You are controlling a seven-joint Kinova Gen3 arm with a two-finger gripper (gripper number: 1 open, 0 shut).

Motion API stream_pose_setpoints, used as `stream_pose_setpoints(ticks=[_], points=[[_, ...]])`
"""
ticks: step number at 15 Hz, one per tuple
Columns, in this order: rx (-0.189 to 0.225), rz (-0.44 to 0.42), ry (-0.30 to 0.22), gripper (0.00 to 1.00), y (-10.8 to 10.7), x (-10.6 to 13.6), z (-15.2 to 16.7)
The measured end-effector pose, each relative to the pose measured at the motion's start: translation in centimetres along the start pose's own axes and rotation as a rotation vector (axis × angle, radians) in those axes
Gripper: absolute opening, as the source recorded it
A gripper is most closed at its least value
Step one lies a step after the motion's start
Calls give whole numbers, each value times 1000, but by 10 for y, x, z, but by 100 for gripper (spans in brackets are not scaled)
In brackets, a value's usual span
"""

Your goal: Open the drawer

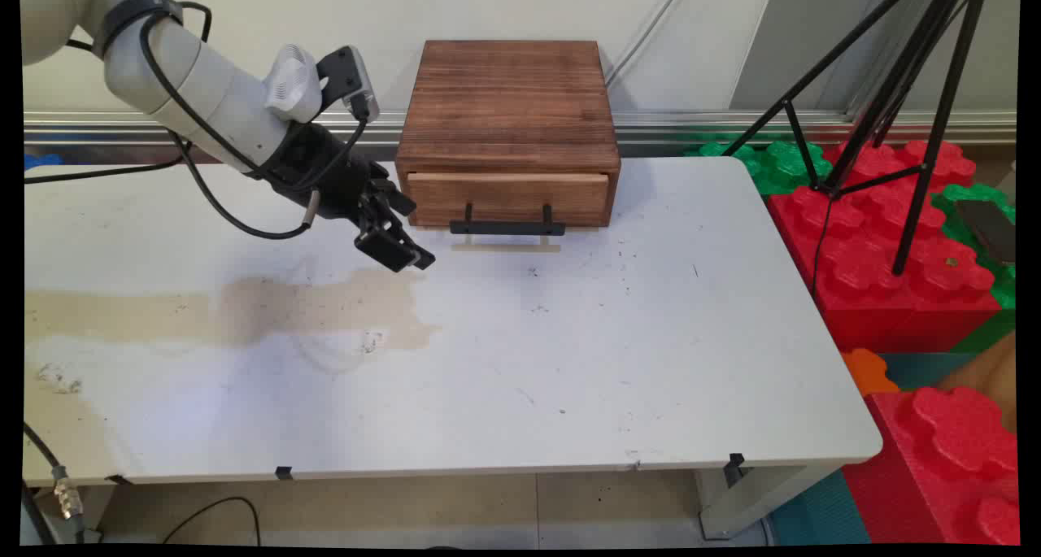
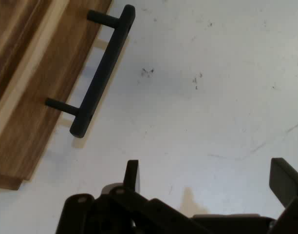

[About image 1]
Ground dark brown wooden cabinet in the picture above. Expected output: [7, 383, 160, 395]
[395, 40, 622, 229]

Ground red giant building blocks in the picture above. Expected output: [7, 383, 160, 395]
[768, 351, 979, 546]

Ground green foam block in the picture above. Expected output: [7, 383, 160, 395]
[930, 182, 1017, 311]
[683, 138, 835, 197]

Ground light wooden cabinet door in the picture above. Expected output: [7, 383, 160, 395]
[406, 172, 611, 227]

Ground aluminium wall rail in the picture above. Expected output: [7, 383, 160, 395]
[23, 109, 1017, 148]

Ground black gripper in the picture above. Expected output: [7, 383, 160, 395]
[260, 123, 437, 274]

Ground thin black tripod cable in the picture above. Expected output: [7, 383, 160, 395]
[812, 195, 832, 299]

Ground dark flat phone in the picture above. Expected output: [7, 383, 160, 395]
[952, 199, 1017, 268]

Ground black drawer handle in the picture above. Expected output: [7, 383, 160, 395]
[449, 203, 567, 237]

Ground brown rounded object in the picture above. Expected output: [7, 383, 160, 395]
[934, 333, 1018, 433]

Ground orange foam block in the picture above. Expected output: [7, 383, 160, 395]
[841, 347, 901, 398]

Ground silver connector with black cable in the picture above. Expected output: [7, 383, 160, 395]
[22, 421, 86, 542]

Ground black cable with silver plug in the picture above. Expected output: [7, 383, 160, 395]
[139, 2, 323, 241]

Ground white table leg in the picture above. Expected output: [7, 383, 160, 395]
[694, 463, 848, 541]

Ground black tripod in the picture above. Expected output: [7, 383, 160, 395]
[721, 0, 991, 278]

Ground large red foam block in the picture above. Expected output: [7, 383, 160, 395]
[768, 140, 1004, 354]

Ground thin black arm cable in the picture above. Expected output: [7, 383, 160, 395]
[24, 138, 193, 185]

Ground black floor cable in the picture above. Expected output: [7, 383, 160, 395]
[160, 496, 264, 546]

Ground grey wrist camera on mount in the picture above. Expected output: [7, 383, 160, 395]
[316, 46, 381, 124]

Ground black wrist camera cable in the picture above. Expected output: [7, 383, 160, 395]
[285, 106, 377, 194]

